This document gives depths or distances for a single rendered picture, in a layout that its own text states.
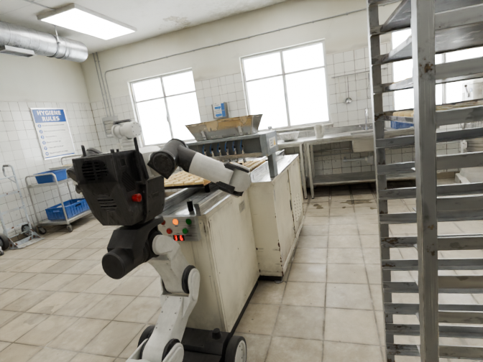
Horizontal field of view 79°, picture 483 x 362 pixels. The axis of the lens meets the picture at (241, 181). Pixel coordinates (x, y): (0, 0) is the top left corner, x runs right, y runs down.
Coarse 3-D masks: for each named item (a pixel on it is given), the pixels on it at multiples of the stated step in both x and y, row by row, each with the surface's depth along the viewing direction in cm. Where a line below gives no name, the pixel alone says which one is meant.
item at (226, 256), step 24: (216, 216) 166; (240, 216) 200; (216, 240) 164; (240, 240) 197; (192, 264) 164; (216, 264) 162; (240, 264) 194; (216, 288) 163; (240, 288) 192; (192, 312) 172; (216, 312) 166; (240, 312) 197
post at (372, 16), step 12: (372, 12) 93; (372, 24) 94; (372, 48) 95; (372, 72) 97; (372, 84) 97; (372, 96) 99; (372, 108) 100; (372, 120) 102; (384, 132) 100; (384, 156) 102; (384, 180) 103; (384, 204) 105; (384, 228) 107; (384, 252) 109; (384, 276) 111; (384, 300) 113; (384, 312) 115; (384, 324) 117
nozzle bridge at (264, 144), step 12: (264, 132) 216; (276, 132) 233; (192, 144) 224; (216, 144) 227; (228, 144) 224; (252, 144) 217; (264, 144) 206; (276, 144) 231; (216, 156) 229; (228, 156) 220; (240, 156) 217; (252, 156) 214; (264, 156) 208; (276, 168) 225
